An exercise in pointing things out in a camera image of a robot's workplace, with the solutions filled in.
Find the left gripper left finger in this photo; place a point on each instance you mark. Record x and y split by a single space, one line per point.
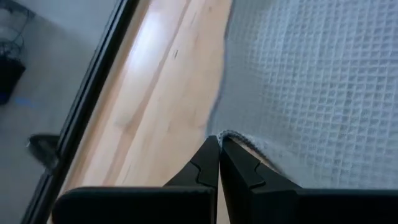
140 205

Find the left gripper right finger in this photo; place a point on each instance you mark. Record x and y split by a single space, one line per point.
295 207

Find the light blue waffle microfiber towel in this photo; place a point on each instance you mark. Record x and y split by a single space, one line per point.
311 93

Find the black table foot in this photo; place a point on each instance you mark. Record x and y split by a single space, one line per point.
45 151

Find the black aluminium table frame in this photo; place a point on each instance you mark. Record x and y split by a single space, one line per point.
93 77

